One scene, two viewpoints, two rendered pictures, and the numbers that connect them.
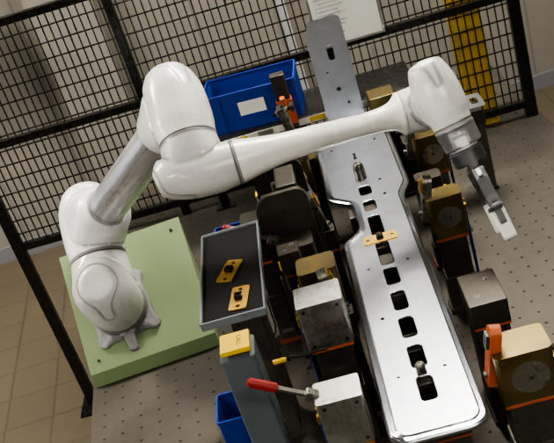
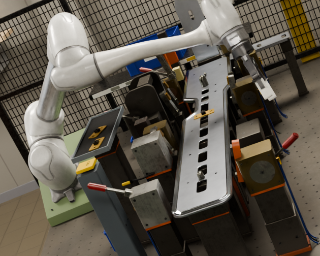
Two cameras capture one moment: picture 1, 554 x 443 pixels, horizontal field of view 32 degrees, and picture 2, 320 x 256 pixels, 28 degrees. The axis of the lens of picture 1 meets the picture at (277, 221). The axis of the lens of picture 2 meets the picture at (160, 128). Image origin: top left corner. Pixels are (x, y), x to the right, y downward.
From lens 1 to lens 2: 0.62 m
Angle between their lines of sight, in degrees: 12
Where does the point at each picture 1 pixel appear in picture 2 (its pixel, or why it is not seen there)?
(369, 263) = (193, 127)
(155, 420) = (78, 240)
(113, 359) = (60, 209)
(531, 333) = (262, 145)
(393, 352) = (189, 170)
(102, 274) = (43, 151)
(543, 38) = not seen: outside the picture
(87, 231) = (36, 127)
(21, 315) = not seen: hidden behind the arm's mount
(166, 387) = (89, 222)
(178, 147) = (63, 58)
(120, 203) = (50, 106)
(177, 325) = not seen: hidden behind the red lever
